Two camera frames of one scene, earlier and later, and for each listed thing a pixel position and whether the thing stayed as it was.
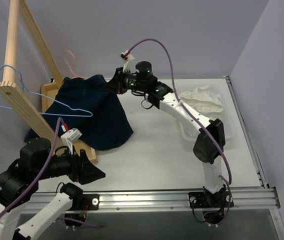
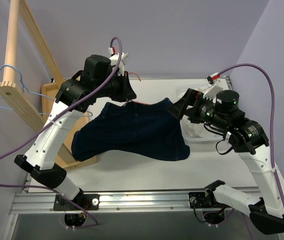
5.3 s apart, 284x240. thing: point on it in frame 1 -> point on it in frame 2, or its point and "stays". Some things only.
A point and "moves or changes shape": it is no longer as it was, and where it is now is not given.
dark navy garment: [91, 110] moves or changes shape
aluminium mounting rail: [209, 198] stays
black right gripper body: [120, 81] -> [190, 100]
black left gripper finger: [88, 171] -> [129, 94]
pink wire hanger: [73, 75] -> [140, 80]
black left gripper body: [76, 169] -> [126, 85]
